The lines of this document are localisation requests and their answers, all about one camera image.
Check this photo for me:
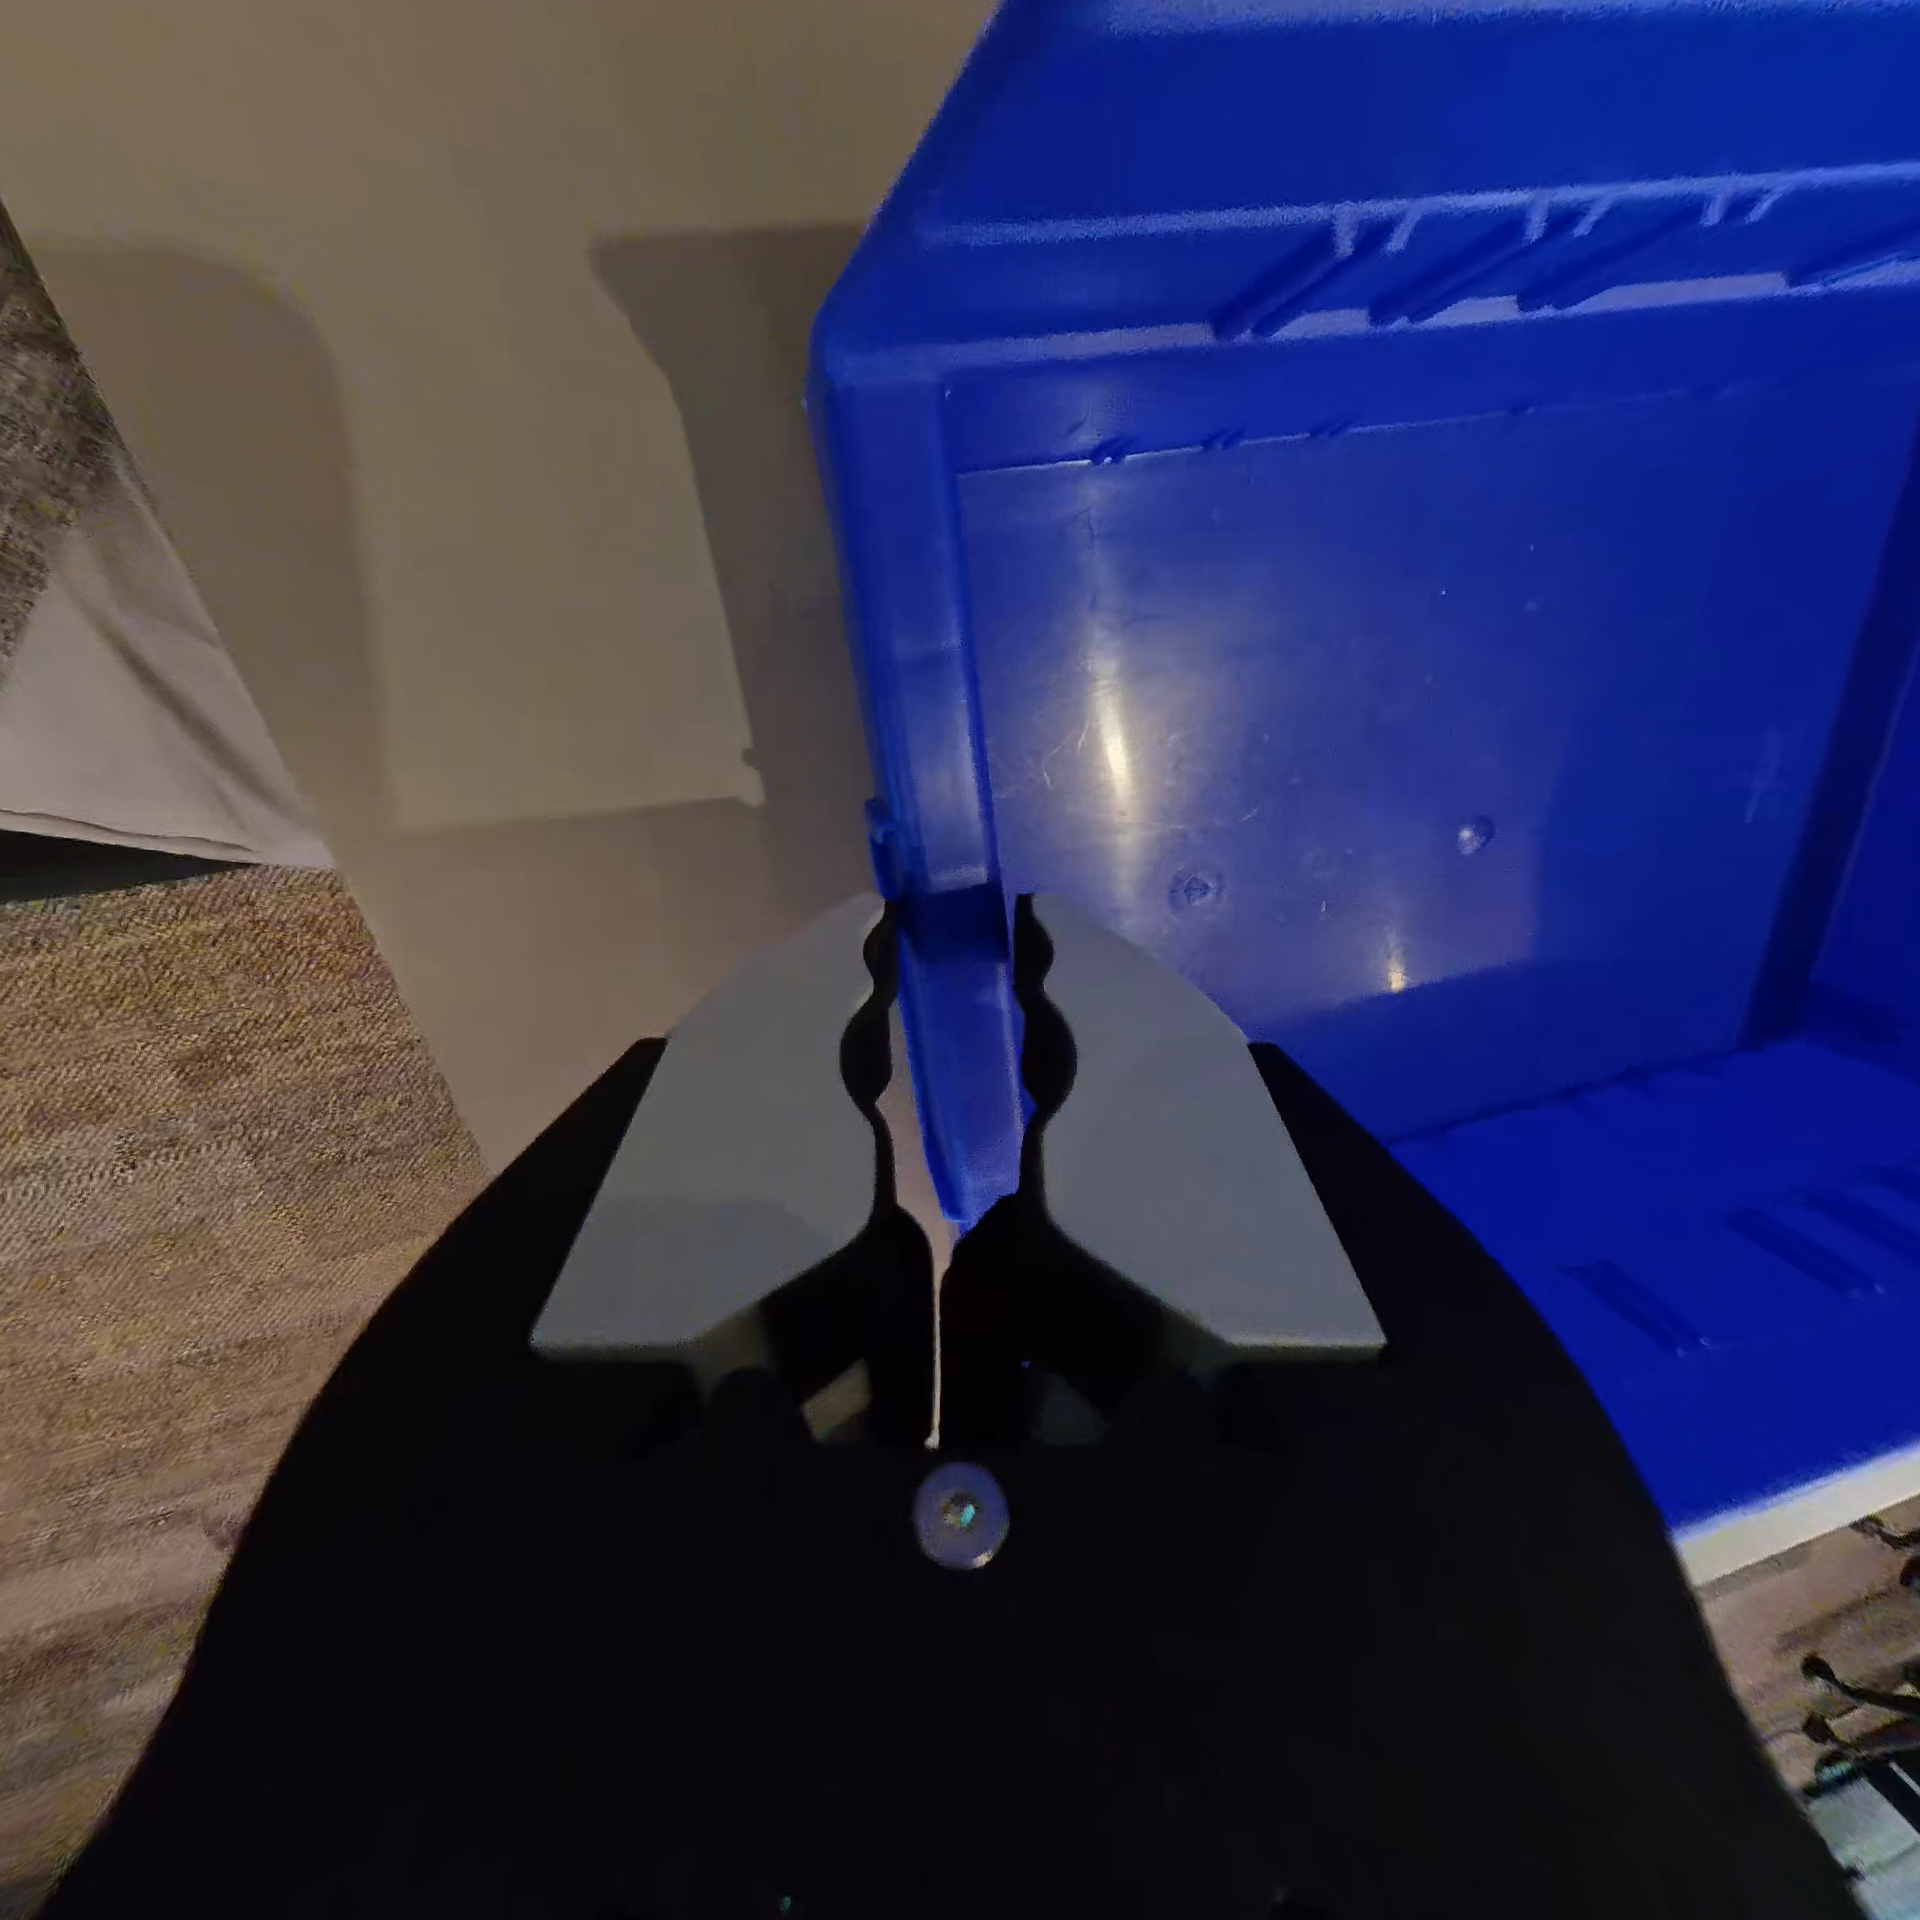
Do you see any blue plastic bin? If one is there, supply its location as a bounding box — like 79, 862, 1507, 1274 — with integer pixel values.
804, 0, 1920, 1547

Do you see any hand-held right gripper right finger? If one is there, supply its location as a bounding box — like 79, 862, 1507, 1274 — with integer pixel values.
1012, 897, 1389, 1364

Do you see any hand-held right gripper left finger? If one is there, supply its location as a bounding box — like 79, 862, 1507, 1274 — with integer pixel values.
532, 897, 902, 1361

